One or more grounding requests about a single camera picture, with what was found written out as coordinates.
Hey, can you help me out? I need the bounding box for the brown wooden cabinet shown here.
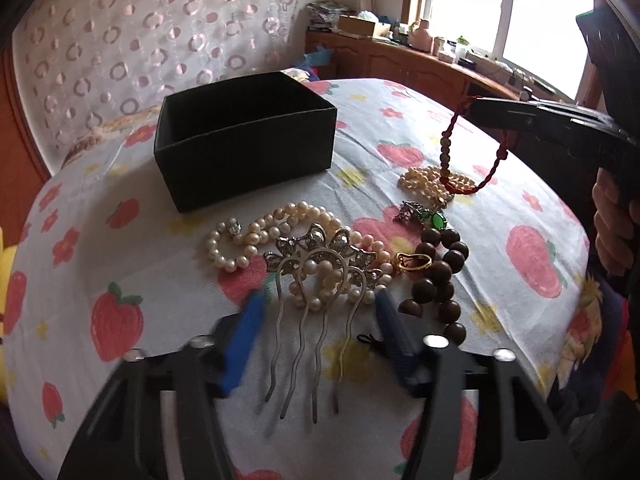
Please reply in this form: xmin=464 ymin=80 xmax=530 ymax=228
xmin=305 ymin=30 xmax=531 ymax=116

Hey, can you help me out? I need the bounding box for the blue plastic bag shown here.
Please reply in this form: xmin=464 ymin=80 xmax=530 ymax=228
xmin=295 ymin=47 xmax=333 ymax=78

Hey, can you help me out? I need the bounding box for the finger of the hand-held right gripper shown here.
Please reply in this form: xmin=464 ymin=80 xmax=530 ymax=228
xmin=469 ymin=96 xmax=623 ymax=133

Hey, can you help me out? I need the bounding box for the circle pattern sheer curtain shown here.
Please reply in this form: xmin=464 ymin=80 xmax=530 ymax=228
xmin=10 ymin=0 xmax=308 ymax=166

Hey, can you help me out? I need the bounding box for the silver brooch with green gems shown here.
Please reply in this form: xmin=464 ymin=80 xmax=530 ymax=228
xmin=392 ymin=200 xmax=451 ymax=231

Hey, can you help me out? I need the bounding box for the gold ring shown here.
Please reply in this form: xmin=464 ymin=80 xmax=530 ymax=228
xmin=396 ymin=251 xmax=435 ymax=273

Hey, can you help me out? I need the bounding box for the small pearl bracelet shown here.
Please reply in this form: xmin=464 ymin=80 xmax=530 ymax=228
xmin=398 ymin=165 xmax=476 ymax=206

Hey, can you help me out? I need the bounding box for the yellow plush toy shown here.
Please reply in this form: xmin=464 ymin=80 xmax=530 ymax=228
xmin=0 ymin=227 xmax=18 ymax=401

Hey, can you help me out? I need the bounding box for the silver rhinestone hair comb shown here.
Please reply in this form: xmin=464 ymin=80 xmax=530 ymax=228
xmin=262 ymin=224 xmax=386 ymax=423

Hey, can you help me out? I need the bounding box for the stack of magazines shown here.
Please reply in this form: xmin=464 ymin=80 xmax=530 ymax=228
xmin=306 ymin=1 xmax=356 ymax=31

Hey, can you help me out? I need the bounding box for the wooden framed window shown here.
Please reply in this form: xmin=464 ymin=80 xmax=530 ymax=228
xmin=400 ymin=0 xmax=616 ymax=106

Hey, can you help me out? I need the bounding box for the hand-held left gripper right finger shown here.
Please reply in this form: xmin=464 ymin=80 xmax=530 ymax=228
xmin=374 ymin=290 xmax=586 ymax=480

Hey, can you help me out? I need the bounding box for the person's right hand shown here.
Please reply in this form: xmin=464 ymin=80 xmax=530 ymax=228
xmin=592 ymin=165 xmax=640 ymax=278

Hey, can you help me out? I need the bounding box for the long pearl necklace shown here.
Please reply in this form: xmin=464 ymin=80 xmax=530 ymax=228
xmin=204 ymin=201 xmax=396 ymax=313

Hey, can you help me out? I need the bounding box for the brown wooden bead bracelet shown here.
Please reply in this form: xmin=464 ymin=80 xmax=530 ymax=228
xmin=397 ymin=227 xmax=471 ymax=346

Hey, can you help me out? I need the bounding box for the cardboard box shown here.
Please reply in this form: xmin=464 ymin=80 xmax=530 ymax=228
xmin=339 ymin=14 xmax=381 ymax=38

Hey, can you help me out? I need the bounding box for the black jewelry box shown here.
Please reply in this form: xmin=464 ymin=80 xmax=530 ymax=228
xmin=154 ymin=71 xmax=337 ymax=213

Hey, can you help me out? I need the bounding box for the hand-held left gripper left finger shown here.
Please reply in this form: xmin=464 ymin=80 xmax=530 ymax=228
xmin=57 ymin=290 xmax=266 ymax=480

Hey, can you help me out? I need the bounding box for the red cord bracelet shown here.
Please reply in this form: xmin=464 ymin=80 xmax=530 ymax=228
xmin=440 ymin=97 xmax=511 ymax=196

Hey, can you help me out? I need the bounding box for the dark floral blanket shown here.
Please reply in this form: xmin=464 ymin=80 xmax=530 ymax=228
xmin=550 ymin=275 xmax=640 ymax=411

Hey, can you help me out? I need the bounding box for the small black hair tie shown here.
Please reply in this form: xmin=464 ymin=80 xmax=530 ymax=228
xmin=356 ymin=332 xmax=388 ymax=356

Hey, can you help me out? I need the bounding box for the strawberry print bed sheet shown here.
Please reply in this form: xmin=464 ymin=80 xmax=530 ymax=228
xmin=0 ymin=77 xmax=593 ymax=480

